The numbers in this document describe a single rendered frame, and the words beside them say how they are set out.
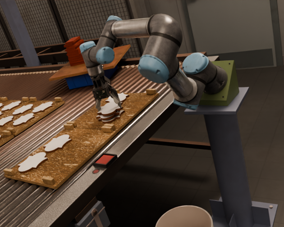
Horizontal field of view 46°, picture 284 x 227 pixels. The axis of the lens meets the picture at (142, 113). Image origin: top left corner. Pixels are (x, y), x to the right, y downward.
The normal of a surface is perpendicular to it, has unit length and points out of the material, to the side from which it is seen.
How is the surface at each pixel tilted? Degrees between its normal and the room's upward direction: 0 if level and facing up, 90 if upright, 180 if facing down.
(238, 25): 90
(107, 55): 90
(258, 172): 0
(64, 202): 0
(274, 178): 0
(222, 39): 90
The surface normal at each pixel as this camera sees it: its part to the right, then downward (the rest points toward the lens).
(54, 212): -0.26, -0.87
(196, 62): -0.53, -0.43
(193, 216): -0.40, 0.43
